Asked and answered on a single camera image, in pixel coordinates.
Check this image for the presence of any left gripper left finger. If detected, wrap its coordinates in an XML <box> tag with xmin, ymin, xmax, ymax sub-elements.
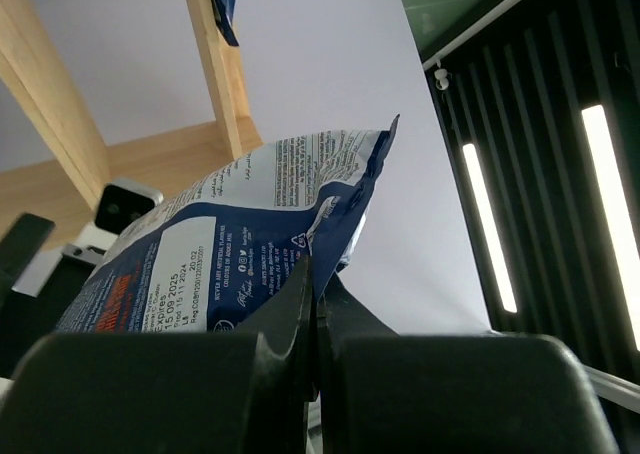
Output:
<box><xmin>236</xmin><ymin>256</ymin><xmax>317</xmax><ymax>453</ymax></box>

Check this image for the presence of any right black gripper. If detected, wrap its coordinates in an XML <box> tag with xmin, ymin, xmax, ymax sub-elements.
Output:
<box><xmin>1</xmin><ymin>213</ymin><xmax>100</xmax><ymax>378</ymax></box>

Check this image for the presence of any Burts spicy sweet chilli bag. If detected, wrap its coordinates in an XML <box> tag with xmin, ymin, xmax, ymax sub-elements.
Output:
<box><xmin>211</xmin><ymin>0</ymin><xmax>239</xmax><ymax>47</ymax></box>

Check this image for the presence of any wooden two-tier shelf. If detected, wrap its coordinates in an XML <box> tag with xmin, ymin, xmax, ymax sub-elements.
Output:
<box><xmin>0</xmin><ymin>0</ymin><xmax>264</xmax><ymax>253</ymax></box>

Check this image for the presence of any right ceiling light strip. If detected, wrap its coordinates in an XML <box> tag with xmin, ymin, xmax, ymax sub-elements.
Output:
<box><xmin>581</xmin><ymin>105</ymin><xmax>639</xmax><ymax>350</ymax></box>

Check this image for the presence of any ceiling light strip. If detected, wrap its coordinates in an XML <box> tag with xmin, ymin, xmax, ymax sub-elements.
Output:
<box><xmin>581</xmin><ymin>105</ymin><xmax>639</xmax><ymax>350</ymax></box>
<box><xmin>462</xmin><ymin>143</ymin><xmax>518</xmax><ymax>313</ymax></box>

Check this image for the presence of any Burts blue bag with bacon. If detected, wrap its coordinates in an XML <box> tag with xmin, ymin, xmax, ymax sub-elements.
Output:
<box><xmin>57</xmin><ymin>128</ymin><xmax>396</xmax><ymax>333</ymax></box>

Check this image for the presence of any left ceiling light strip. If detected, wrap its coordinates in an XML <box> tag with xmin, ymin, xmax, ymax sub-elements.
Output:
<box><xmin>462</xmin><ymin>143</ymin><xmax>518</xmax><ymax>313</ymax></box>

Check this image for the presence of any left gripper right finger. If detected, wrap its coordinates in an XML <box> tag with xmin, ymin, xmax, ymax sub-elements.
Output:
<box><xmin>317</xmin><ymin>275</ymin><xmax>397</xmax><ymax>453</ymax></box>

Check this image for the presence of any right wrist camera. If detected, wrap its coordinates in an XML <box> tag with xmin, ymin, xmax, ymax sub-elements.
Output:
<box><xmin>61</xmin><ymin>177</ymin><xmax>164</xmax><ymax>266</ymax></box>

